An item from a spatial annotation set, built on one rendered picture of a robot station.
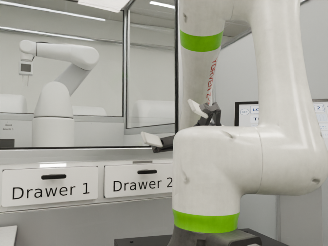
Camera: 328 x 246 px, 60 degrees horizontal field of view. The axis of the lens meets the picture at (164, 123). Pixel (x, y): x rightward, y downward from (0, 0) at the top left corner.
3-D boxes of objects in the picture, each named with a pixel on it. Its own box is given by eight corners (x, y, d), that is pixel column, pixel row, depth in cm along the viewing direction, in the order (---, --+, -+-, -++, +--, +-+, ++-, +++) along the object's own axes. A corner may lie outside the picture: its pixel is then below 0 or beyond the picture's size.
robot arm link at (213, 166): (262, 235, 48) (261, 123, 50) (170, 232, 49) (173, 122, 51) (245, 217, 61) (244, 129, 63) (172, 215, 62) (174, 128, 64)
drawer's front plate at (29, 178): (97, 198, 98) (98, 166, 98) (1, 207, 86) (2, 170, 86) (96, 197, 99) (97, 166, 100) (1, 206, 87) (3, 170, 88)
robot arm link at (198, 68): (203, 56, 72) (230, 42, 78) (172, 42, 79) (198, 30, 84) (195, 153, 96) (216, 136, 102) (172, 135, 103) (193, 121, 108)
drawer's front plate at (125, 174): (178, 191, 111) (178, 163, 112) (105, 198, 99) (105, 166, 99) (176, 191, 113) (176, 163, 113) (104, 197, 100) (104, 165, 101)
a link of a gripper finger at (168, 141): (192, 128, 76) (191, 130, 77) (153, 136, 72) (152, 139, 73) (198, 140, 74) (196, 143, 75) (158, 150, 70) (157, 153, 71)
